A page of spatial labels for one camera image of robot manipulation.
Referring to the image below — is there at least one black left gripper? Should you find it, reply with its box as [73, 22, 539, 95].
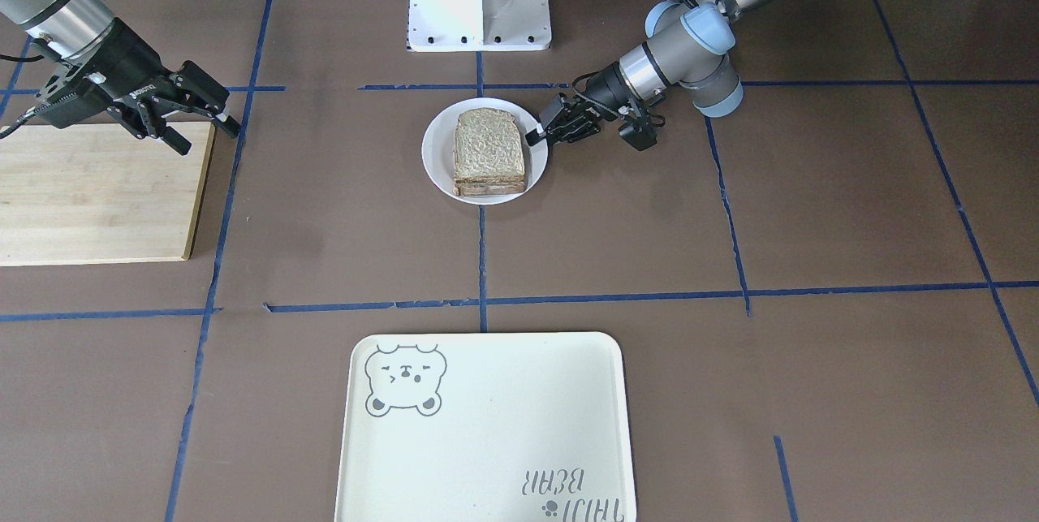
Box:
[524, 63, 642, 147]

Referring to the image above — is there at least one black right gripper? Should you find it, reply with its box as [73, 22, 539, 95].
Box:
[37, 19, 241, 156]

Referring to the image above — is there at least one white round plate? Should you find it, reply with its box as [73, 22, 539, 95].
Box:
[420, 97, 543, 206]

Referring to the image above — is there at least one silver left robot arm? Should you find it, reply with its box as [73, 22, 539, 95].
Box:
[524, 0, 774, 151]

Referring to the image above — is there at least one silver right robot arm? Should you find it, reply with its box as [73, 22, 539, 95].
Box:
[1, 0, 241, 155]

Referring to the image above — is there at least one wooden cutting board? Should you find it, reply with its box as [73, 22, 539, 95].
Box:
[1, 122, 215, 267]

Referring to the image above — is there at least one cream bear serving tray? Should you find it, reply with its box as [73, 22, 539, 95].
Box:
[334, 332, 638, 521]

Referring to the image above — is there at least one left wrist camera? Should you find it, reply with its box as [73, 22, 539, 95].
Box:
[619, 101, 666, 151]

